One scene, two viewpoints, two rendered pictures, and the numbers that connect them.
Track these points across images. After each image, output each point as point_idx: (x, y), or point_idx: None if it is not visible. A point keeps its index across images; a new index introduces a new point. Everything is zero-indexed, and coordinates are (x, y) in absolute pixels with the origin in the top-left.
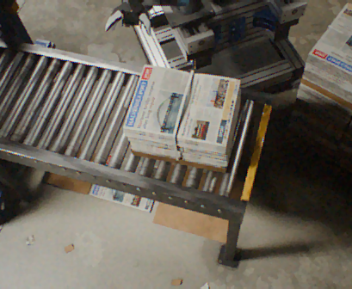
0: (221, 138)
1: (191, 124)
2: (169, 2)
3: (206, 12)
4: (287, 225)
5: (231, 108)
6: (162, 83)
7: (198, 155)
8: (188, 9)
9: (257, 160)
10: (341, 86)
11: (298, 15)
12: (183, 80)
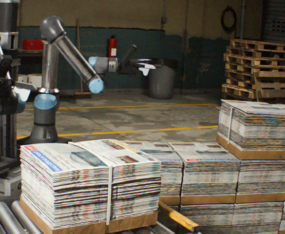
0: (150, 158)
1: (114, 159)
2: (10, 105)
3: (10, 161)
4: None
5: (133, 147)
6: (52, 148)
7: (132, 197)
8: None
9: (171, 208)
10: (161, 182)
11: None
12: (69, 146)
